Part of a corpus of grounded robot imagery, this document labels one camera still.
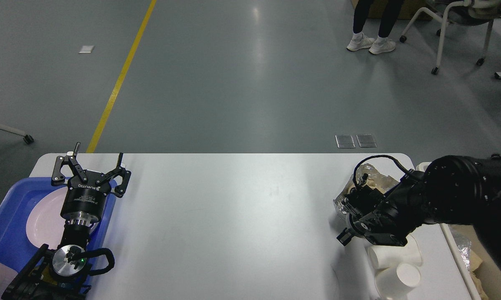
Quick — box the lower white paper cup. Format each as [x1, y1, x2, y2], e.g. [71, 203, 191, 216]
[375, 262, 421, 300]

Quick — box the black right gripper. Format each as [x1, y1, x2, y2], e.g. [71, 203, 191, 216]
[336, 212, 367, 246]

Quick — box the white paper cup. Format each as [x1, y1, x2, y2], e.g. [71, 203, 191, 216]
[366, 234, 423, 270]
[375, 262, 421, 300]

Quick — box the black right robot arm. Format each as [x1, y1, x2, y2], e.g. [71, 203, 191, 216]
[337, 155, 501, 271]

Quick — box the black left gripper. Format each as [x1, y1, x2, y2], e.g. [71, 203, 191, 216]
[51, 142, 132, 228]

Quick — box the blue plastic tray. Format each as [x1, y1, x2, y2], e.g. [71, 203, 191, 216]
[0, 177, 118, 300]

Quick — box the foil sheet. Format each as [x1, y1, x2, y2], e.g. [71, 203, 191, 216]
[450, 228, 472, 271]
[333, 162, 382, 222]

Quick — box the white chair background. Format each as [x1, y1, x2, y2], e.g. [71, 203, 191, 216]
[399, 0, 501, 75]

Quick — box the pink plate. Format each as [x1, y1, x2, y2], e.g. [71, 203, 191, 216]
[25, 187, 98, 249]

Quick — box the person with white sneakers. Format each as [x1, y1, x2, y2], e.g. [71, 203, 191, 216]
[346, 0, 403, 55]

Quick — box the white chair left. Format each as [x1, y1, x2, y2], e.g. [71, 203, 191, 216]
[0, 119, 35, 145]

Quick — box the upper white paper cup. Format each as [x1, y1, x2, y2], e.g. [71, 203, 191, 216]
[366, 234, 423, 270]

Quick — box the cardboard box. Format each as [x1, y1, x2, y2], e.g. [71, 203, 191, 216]
[368, 0, 429, 20]

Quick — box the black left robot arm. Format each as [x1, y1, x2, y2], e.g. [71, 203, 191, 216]
[1, 142, 132, 300]

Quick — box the beige plastic bin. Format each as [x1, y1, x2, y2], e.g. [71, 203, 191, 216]
[416, 162, 501, 300]

